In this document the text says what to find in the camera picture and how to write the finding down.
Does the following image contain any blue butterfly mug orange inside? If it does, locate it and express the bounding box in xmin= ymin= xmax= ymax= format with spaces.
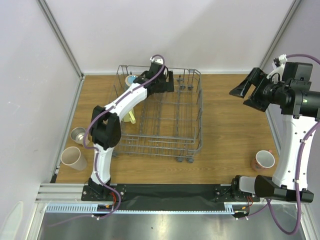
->
xmin=124 ymin=74 xmax=138 ymax=91

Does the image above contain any pale yellow mug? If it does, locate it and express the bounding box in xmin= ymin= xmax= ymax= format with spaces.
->
xmin=122 ymin=108 xmax=136 ymax=124

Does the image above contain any pink patterned mug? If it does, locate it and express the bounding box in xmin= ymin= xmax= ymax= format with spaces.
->
xmin=251 ymin=150 xmax=276 ymax=171

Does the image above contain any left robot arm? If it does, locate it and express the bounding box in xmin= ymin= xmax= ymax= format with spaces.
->
xmin=86 ymin=59 xmax=174 ymax=201

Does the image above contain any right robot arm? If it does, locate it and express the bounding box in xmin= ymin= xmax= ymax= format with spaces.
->
xmin=229 ymin=62 xmax=320 ymax=203

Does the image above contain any beige steel-lined tumbler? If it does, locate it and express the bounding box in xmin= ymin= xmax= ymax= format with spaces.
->
xmin=70 ymin=127 xmax=86 ymax=146

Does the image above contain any white plastic object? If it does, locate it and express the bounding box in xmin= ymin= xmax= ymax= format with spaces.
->
xmin=0 ymin=201 xmax=24 ymax=240

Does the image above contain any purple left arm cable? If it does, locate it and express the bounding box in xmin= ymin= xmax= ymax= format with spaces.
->
xmin=82 ymin=54 xmax=167 ymax=201

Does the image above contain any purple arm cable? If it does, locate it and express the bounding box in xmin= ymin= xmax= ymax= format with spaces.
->
xmin=82 ymin=54 xmax=167 ymax=201
xmin=267 ymin=53 xmax=320 ymax=236

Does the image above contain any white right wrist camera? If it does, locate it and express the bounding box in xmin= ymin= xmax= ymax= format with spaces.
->
xmin=267 ymin=54 xmax=288 ymax=84

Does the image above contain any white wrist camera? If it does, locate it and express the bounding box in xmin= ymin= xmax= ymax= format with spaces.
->
xmin=150 ymin=56 xmax=164 ymax=64
xmin=267 ymin=54 xmax=288 ymax=84

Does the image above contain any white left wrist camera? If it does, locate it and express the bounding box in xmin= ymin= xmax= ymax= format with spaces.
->
xmin=150 ymin=56 xmax=164 ymax=64

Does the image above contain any grey wire dish rack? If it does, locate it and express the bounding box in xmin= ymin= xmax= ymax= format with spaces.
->
xmin=113 ymin=68 xmax=203 ymax=163

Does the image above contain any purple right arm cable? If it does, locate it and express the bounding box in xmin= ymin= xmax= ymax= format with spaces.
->
xmin=267 ymin=53 xmax=320 ymax=236

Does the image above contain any black mounting base plate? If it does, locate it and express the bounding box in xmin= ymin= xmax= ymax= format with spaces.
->
xmin=81 ymin=183 xmax=261 ymax=211

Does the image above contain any aluminium rail with cable duct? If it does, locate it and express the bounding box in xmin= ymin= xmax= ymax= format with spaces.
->
xmin=34 ymin=183 xmax=308 ymax=216

